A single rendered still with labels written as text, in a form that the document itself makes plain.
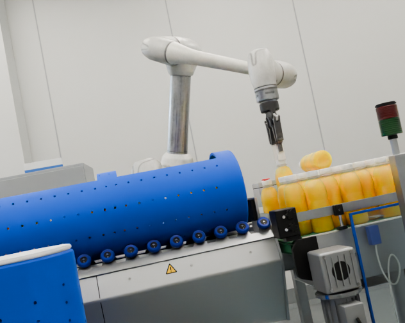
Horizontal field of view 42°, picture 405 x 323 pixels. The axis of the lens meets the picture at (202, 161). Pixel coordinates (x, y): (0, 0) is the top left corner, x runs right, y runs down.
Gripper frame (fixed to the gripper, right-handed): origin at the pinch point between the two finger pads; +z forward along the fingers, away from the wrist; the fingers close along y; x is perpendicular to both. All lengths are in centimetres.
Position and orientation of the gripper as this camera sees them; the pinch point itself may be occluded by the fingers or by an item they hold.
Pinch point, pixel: (279, 152)
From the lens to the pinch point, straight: 207.1
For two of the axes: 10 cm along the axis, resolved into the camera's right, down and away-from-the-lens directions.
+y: 1.5, -1.0, -9.8
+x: 9.7, -1.8, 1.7
